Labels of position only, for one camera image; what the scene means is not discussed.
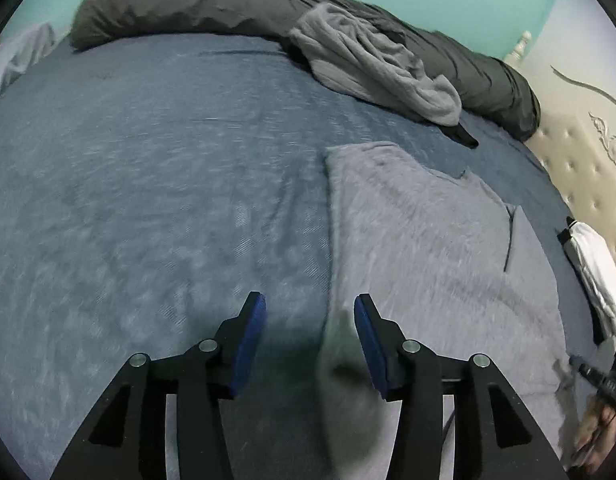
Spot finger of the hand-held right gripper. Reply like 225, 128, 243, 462
568, 355, 616, 403

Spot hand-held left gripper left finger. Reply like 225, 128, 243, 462
50, 291, 267, 480

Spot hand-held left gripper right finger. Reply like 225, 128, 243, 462
354, 293, 569, 480

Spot grey quilted sweater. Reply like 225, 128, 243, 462
315, 142, 576, 480

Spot white folded clothes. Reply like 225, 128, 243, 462
558, 216, 616, 341

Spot person's right hand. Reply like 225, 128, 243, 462
572, 400, 616, 468

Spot blue bed sheet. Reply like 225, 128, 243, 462
0, 32, 604, 480

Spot cream tufted headboard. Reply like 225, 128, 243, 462
503, 30, 616, 281

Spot black crumpled garment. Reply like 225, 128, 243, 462
448, 122, 480, 150

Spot light grey crumpled garment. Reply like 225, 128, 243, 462
289, 2, 463, 126

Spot dark grey rolled duvet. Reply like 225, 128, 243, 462
70, 0, 541, 142

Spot pale grey bunched sheet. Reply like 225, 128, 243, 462
0, 22, 56, 106

